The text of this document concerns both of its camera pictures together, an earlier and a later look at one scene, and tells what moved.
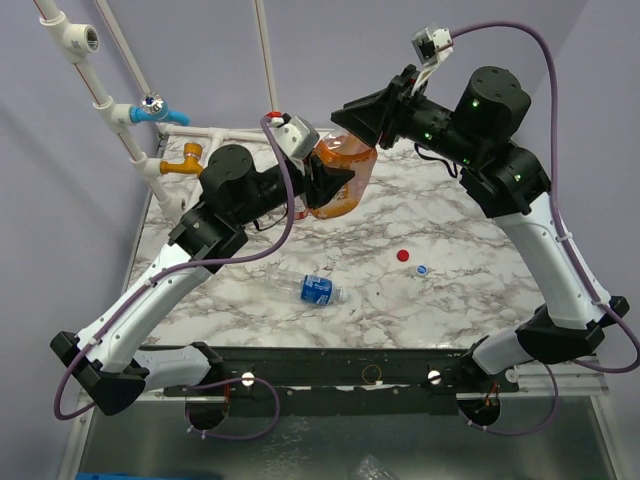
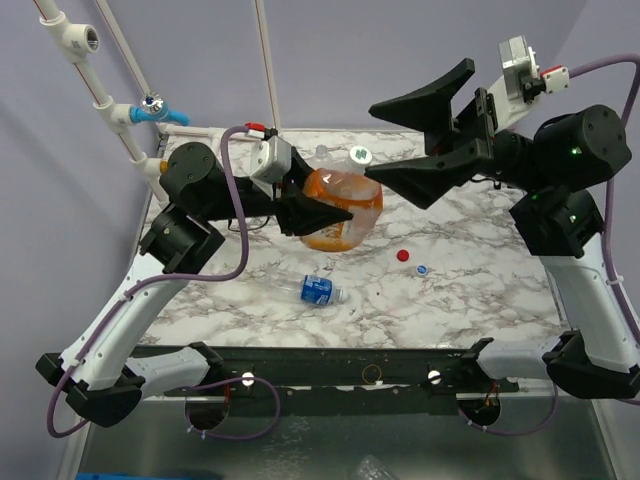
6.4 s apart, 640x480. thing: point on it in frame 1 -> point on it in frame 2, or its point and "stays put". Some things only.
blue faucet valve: [153, 106] stays put
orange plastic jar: [341, 150] -> [358, 194]
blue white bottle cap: [422, 269] stays put
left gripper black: [320, 181] -> [294, 209]
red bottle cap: [403, 255] stays put
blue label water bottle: [312, 289] stays put
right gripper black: [396, 110] -> [476, 130]
